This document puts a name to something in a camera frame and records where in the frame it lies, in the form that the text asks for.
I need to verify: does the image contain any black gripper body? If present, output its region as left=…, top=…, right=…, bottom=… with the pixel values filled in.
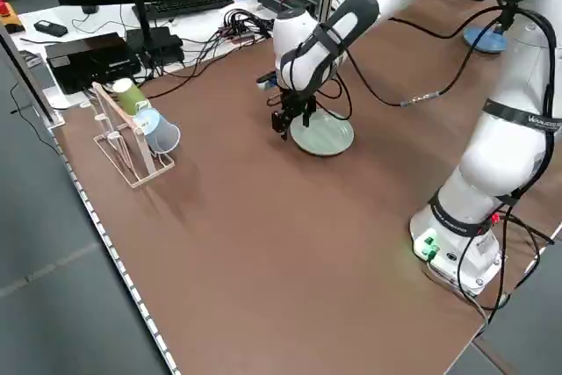
left=277, top=84, right=318, bottom=109

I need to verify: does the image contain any pale green plate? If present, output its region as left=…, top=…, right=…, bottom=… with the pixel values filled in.
left=290, top=111, right=355, bottom=157

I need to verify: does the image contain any blue plate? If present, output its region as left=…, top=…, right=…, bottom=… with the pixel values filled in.
left=464, top=25, right=509, bottom=55

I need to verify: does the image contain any black USB hub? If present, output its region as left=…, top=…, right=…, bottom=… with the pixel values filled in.
left=219, top=8, right=276, bottom=45

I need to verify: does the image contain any translucent blue plastic cup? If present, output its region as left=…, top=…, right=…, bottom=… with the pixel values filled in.
left=131, top=107, right=181, bottom=156

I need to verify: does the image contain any light wooden cup rack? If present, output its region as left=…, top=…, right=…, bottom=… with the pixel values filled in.
left=81, top=80, right=177, bottom=190

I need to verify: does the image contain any black keyboard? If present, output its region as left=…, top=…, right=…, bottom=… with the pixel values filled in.
left=142, top=0, right=236, bottom=20

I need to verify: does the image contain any green paper cup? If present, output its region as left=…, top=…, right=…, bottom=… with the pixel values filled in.
left=112, top=77, right=153, bottom=115

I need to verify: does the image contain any black desktop device box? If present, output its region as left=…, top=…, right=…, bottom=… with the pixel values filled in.
left=45, top=32, right=142, bottom=95

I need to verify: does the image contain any black handheld remote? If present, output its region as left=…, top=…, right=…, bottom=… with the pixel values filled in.
left=33, top=19, right=68, bottom=37

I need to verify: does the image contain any red emergency stop button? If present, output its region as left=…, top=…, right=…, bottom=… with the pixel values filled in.
left=0, top=0, right=25, bottom=34

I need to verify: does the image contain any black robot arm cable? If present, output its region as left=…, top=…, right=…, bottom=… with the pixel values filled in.
left=337, top=4, right=523, bottom=108

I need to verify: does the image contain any aluminium frame profile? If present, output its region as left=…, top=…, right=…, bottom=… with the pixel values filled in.
left=0, top=23, right=65, bottom=130

